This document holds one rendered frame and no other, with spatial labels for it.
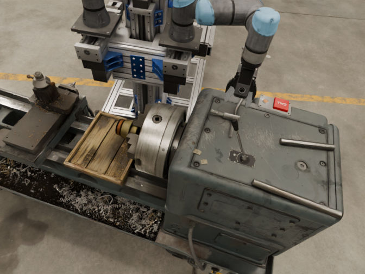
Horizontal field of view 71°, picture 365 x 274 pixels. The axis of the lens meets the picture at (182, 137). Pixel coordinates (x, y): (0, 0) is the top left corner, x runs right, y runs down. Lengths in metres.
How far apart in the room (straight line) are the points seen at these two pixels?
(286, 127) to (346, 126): 2.19
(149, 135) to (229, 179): 0.34
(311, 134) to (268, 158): 0.23
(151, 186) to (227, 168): 0.49
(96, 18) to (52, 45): 2.09
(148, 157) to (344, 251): 1.87
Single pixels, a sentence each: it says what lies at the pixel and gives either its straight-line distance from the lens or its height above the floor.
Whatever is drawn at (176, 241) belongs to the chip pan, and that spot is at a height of 0.54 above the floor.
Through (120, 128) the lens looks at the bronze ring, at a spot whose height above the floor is 1.10.
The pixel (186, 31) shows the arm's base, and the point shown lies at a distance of 1.50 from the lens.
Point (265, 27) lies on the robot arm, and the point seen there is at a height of 1.63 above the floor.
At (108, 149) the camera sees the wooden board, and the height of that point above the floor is 0.89.
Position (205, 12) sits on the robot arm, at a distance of 0.86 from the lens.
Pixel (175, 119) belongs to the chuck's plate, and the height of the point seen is 1.24.
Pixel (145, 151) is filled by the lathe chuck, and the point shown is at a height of 1.17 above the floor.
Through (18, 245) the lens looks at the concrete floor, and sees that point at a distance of 2.29.
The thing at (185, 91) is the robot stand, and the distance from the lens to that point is 2.60.
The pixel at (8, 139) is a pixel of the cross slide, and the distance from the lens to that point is 1.45.
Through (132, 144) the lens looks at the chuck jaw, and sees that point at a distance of 1.09.
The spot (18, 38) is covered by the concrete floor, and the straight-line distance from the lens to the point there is 3.93.
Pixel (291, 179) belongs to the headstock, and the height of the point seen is 1.26.
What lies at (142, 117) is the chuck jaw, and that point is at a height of 1.15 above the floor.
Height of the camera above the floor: 2.02
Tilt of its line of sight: 54 degrees down
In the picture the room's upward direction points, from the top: 8 degrees clockwise
